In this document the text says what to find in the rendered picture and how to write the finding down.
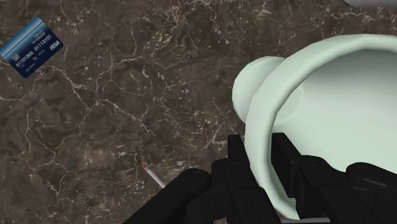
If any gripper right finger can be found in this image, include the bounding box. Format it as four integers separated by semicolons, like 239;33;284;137
270;132;397;224

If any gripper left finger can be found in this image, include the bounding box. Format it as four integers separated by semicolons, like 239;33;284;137
123;134;282;224

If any pale green cup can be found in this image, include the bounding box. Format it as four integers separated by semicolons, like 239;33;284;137
231;33;397;220

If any white pencil with red tip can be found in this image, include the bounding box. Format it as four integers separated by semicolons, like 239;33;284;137
141;163;167;190

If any blue bank card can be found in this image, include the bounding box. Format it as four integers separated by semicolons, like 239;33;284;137
0;16;64;79

